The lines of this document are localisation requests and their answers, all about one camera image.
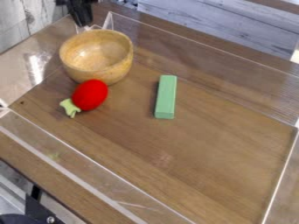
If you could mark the red plush strawberry toy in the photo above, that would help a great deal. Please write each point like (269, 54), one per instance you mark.
(87, 97)

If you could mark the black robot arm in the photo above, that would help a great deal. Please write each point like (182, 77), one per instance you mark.
(81, 10)

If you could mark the green rectangular block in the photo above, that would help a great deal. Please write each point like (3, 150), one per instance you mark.
(166, 97)

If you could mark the wooden bowl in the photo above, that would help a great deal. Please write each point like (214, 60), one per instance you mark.
(98, 54)

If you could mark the clear acrylic tray wall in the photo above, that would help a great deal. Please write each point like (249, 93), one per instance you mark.
(219, 165)

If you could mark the black clamp bracket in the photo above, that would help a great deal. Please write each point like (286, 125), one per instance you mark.
(37, 213)

